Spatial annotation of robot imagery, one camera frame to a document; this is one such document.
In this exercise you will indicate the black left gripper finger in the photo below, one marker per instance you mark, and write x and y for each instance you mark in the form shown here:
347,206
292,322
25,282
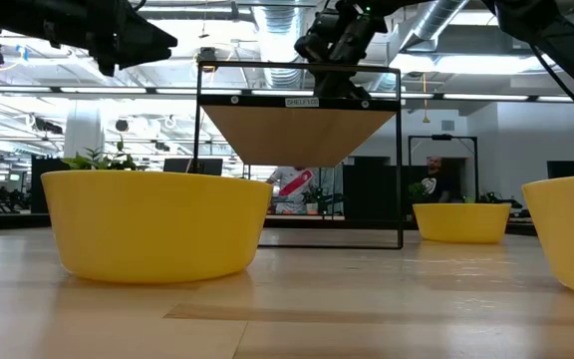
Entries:
145,32
142,52

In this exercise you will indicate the person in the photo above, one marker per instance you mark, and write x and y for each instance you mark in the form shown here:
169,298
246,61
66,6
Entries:
434,182
292,187

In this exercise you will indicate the silver ribbed ceiling duct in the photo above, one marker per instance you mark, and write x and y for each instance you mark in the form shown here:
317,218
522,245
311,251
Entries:
277,30
434,25

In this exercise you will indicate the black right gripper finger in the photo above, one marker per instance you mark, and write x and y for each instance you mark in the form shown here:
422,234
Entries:
331,85
353,89

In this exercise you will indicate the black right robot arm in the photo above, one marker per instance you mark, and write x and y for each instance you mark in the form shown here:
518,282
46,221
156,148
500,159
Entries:
556,35

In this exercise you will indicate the small green potted plant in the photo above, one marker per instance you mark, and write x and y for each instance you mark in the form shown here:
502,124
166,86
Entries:
100,162

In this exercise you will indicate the black frame wooden shelf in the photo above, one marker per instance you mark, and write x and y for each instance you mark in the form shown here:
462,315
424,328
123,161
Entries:
297,134

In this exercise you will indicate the black monitor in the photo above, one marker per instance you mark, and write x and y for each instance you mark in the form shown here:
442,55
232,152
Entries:
192,167
568,169

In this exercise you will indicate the black cabinet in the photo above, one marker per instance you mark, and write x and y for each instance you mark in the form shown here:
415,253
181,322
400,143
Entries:
37,189

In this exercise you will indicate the white pillar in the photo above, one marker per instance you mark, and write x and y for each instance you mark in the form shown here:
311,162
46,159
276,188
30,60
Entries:
83,132

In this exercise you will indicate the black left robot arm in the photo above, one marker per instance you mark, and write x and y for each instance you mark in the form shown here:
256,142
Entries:
3,20

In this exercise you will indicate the black metal background frame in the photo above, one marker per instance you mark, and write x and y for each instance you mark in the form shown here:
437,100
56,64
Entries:
441,137

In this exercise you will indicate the black background robot arm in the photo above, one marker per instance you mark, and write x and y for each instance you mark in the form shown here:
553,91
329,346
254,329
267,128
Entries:
337,198

